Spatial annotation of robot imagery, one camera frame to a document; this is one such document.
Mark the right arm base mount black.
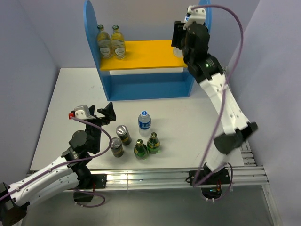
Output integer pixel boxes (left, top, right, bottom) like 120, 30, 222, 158
196, 168, 233, 202

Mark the black gold can rear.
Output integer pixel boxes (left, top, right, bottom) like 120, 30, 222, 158
116, 125, 132, 145

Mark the aluminium rail right side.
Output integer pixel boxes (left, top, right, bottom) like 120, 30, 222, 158
217, 141, 283, 226

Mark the black gold can front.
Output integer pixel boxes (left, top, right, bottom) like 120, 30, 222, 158
111, 137, 124, 158

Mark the green glass bottle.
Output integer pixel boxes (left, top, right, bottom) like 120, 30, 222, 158
134, 139, 149, 160
147, 132, 160, 154

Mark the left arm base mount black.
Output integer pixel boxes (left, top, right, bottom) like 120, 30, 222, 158
73, 174, 107, 203

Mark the aluminium rail frame front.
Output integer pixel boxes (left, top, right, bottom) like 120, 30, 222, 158
25, 164, 270, 192

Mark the blue shelf with yellow board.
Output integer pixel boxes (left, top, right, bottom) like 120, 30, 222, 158
83, 0, 213, 101

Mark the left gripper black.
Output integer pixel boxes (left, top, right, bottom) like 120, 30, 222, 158
86, 102, 115, 151

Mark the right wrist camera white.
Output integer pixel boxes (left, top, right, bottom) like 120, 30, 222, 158
183, 5, 206, 30

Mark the black gold can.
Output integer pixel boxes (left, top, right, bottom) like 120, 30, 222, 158
116, 125, 132, 145
111, 137, 124, 158

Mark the Pocari water bottle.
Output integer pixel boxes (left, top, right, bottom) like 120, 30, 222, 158
138, 111, 151, 137
173, 15, 190, 58

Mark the left yellow soda water bottle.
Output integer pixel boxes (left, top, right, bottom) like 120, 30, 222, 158
96, 24, 112, 59

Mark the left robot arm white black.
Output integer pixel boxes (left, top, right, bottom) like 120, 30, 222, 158
0, 102, 116, 226

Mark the right yellow soda water bottle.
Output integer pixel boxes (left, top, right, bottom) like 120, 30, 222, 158
111, 25, 127, 59

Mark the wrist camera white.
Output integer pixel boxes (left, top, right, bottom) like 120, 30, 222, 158
68, 105, 91, 120
183, 5, 206, 30

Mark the yellow soda water bottle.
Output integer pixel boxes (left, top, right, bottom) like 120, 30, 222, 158
96, 24, 112, 59
111, 25, 127, 59

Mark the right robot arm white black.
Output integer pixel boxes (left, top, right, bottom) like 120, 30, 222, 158
171, 21, 258, 184

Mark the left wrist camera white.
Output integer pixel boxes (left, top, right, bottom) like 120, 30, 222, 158
68, 105, 91, 120

